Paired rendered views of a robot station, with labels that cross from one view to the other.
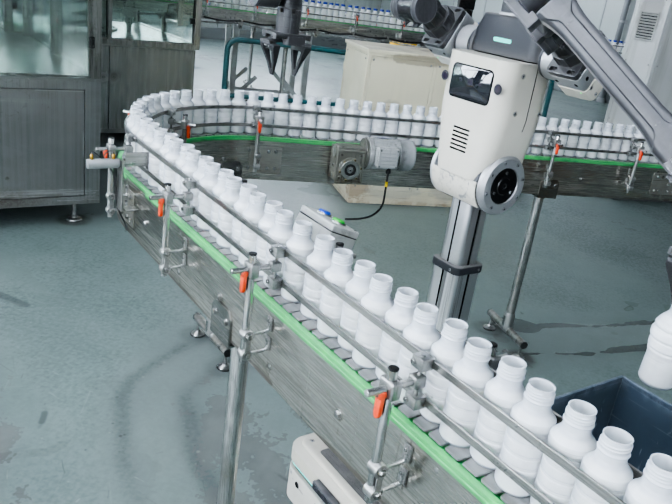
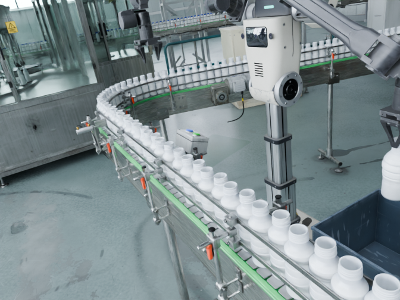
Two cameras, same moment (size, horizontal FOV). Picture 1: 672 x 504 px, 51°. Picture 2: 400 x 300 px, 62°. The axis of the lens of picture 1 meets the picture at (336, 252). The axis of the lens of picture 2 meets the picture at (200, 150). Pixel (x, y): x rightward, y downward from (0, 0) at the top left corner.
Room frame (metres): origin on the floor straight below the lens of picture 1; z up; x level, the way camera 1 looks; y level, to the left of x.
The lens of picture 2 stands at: (0.27, -0.22, 1.60)
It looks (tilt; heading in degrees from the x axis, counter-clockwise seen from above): 24 degrees down; 10
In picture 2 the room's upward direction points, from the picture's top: 9 degrees counter-clockwise
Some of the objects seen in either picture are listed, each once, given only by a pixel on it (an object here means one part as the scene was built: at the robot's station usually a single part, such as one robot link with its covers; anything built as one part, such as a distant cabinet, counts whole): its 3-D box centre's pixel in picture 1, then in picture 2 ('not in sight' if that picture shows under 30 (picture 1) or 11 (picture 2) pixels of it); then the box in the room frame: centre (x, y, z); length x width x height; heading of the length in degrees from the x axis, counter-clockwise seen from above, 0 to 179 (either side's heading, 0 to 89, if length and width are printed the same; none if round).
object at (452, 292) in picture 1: (444, 322); (279, 169); (1.85, -0.34, 0.74); 0.11 x 0.11 x 0.40; 36
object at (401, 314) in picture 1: (399, 335); (224, 201); (1.06, -0.13, 1.08); 0.06 x 0.06 x 0.17
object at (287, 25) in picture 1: (287, 24); (146, 34); (1.73, 0.19, 1.51); 0.10 x 0.07 x 0.07; 127
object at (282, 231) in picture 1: (280, 249); (163, 159); (1.37, 0.12, 1.08); 0.06 x 0.06 x 0.17
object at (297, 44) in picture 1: (291, 55); (153, 50); (1.74, 0.17, 1.44); 0.07 x 0.07 x 0.09; 37
